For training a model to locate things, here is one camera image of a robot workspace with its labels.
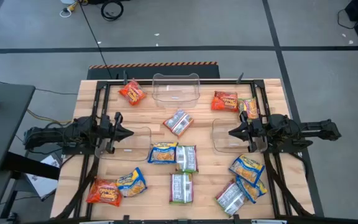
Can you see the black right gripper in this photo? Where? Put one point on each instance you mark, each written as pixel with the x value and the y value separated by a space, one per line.
pixel 255 132

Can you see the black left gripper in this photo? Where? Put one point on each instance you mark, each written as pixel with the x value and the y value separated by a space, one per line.
pixel 112 133

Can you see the orange Saucy Noods packet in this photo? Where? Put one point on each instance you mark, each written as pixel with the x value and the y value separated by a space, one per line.
pixel 132 92
pixel 104 193
pixel 224 101

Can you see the blue yellow Maruchan ramen packet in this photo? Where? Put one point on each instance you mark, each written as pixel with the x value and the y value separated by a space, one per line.
pixel 163 153
pixel 246 169
pixel 255 191
pixel 132 183

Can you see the silver snack bag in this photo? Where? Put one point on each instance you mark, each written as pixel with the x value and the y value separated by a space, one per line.
pixel 230 199

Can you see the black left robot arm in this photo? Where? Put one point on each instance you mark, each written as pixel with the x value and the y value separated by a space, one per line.
pixel 57 135

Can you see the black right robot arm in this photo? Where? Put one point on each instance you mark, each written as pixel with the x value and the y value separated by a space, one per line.
pixel 291 130

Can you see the clear plastic bin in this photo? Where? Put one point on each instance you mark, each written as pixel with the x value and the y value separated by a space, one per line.
pixel 135 146
pixel 176 93
pixel 225 146

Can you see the black hazard-striped floor mat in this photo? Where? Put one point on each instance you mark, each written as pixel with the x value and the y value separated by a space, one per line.
pixel 135 72

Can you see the white paper sheets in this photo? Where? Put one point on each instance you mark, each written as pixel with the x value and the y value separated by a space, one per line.
pixel 43 183

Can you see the black desk base beam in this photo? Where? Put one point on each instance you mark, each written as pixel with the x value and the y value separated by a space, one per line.
pixel 33 165

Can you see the dark grey desk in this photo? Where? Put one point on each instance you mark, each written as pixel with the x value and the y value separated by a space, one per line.
pixel 5 124

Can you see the yellow white power plug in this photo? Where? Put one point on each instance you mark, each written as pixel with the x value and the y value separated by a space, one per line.
pixel 70 7

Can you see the black metal rig frame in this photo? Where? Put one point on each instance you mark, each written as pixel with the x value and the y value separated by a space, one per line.
pixel 219 82

